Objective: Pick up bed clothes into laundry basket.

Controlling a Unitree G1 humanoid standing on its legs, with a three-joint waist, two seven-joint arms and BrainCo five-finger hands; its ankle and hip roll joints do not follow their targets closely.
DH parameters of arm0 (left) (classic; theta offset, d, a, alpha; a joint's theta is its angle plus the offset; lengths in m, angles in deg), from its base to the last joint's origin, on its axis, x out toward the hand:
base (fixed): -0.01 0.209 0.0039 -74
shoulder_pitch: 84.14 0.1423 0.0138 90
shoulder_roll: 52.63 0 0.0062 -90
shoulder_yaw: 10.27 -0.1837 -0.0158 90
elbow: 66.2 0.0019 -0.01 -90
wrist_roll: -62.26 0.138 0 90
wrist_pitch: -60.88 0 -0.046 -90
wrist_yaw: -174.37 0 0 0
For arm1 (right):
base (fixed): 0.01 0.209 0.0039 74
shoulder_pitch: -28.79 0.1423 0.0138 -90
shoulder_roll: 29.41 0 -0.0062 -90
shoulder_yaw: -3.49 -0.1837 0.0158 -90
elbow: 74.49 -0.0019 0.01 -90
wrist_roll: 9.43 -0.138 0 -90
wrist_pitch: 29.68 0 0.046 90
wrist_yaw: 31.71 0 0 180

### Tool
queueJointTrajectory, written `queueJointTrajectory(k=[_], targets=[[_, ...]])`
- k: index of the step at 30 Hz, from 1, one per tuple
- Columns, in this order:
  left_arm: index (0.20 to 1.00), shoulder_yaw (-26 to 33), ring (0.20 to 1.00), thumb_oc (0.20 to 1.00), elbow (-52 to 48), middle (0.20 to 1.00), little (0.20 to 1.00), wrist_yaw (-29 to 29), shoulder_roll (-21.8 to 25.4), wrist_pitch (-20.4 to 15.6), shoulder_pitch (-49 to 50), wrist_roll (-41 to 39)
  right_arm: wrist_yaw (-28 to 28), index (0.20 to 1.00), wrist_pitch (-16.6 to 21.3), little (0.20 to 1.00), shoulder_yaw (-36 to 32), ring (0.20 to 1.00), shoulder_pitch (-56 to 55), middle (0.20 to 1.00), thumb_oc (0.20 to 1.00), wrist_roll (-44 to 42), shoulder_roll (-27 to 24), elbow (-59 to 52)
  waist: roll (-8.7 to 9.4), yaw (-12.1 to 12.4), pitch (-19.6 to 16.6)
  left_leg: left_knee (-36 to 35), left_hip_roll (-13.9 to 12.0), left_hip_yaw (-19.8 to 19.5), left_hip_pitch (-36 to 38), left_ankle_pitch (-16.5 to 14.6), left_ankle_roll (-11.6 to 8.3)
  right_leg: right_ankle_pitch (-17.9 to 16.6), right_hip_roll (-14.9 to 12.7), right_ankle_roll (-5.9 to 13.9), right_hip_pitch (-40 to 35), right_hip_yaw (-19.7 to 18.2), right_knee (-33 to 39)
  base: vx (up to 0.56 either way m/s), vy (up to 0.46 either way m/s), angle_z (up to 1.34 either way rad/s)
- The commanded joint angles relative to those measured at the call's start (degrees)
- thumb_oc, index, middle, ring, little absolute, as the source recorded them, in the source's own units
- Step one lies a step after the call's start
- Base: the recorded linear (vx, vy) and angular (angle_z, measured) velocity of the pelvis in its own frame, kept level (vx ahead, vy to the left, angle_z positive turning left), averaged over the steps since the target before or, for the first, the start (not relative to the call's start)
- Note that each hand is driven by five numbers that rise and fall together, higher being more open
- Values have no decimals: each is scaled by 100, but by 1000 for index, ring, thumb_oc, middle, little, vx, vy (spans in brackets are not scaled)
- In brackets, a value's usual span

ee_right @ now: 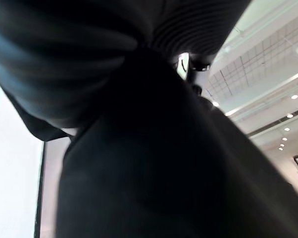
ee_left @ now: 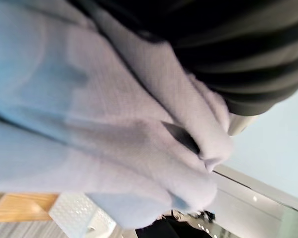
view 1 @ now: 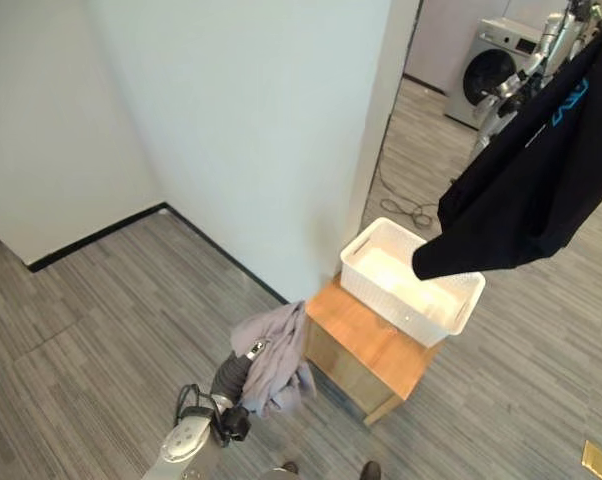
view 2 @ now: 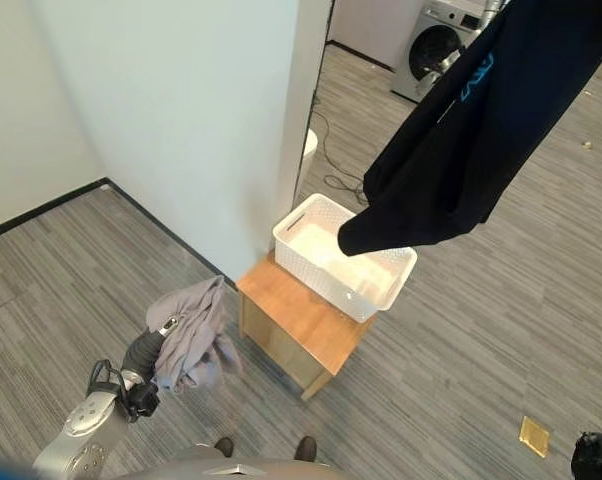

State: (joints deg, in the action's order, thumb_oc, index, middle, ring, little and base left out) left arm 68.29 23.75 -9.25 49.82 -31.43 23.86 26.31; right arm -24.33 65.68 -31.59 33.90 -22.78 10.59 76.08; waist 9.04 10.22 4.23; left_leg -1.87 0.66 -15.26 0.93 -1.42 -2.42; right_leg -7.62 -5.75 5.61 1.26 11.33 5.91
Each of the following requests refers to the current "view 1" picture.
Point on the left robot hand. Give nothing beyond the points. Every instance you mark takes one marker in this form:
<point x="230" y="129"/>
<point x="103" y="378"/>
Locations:
<point x="231" y="377"/>

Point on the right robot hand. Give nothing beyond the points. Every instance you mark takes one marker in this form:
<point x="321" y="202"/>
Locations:
<point x="507" y="90"/>

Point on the grey cloth garment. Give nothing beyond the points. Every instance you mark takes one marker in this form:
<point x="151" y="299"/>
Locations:
<point x="281" y="350"/>

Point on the black garment with blue print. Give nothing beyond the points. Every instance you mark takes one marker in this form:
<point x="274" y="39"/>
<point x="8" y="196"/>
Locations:
<point x="531" y="190"/>

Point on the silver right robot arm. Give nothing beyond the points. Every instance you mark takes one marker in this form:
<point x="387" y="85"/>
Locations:
<point x="548" y="32"/>

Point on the white plastic laundry basket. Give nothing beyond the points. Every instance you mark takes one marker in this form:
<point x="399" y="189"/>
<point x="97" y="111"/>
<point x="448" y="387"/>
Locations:
<point x="381" y="280"/>

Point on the dark round washer door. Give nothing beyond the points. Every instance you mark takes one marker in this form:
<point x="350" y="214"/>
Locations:
<point x="481" y="75"/>

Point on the silver washing machine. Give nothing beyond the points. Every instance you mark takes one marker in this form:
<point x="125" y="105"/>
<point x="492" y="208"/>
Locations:
<point x="506" y="42"/>

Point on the dark left robot foot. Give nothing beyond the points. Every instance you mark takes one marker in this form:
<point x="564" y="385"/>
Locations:
<point x="291" y="468"/>

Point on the dark robot foot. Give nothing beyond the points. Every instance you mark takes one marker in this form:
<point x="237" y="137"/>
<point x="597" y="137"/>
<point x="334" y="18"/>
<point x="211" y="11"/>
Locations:
<point x="291" y="468"/>
<point x="371" y="471"/>

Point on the wooden side table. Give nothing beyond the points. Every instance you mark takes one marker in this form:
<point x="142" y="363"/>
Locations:
<point x="361" y="340"/>

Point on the dark right robot foot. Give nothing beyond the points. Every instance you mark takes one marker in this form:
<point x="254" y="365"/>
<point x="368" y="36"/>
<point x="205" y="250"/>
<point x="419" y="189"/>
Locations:
<point x="371" y="471"/>

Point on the black baseboard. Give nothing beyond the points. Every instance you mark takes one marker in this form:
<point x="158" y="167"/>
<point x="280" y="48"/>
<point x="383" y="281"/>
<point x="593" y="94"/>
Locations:
<point x="96" y="237"/>

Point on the brass floor socket plate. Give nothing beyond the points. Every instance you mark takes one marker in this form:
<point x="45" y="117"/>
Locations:
<point x="596" y="457"/>

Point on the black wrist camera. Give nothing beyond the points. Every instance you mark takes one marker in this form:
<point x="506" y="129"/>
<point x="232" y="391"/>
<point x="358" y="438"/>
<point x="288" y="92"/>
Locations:
<point x="238" y="425"/>

